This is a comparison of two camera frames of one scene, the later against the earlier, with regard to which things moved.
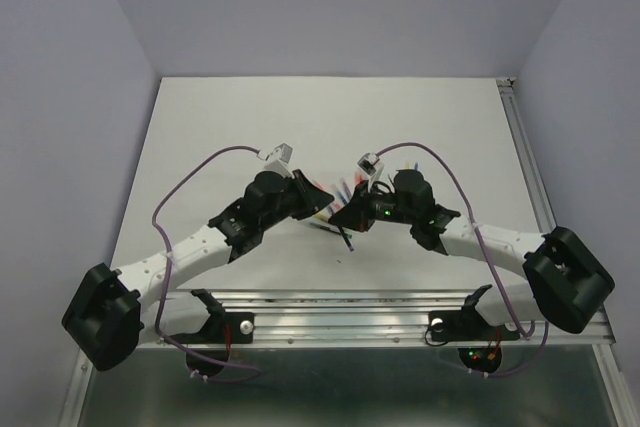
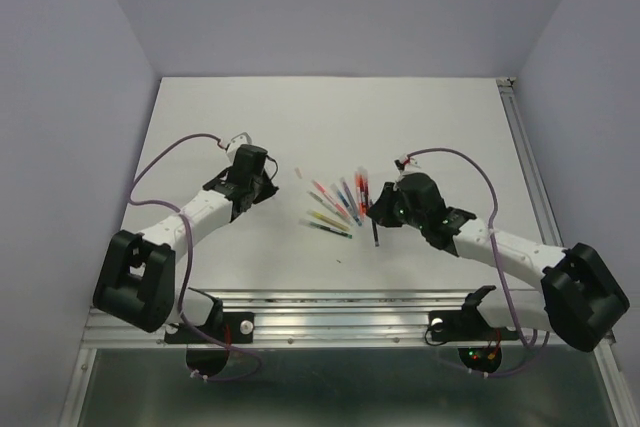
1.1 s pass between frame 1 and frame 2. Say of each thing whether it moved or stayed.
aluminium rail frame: stayed
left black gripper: moved
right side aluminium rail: stayed
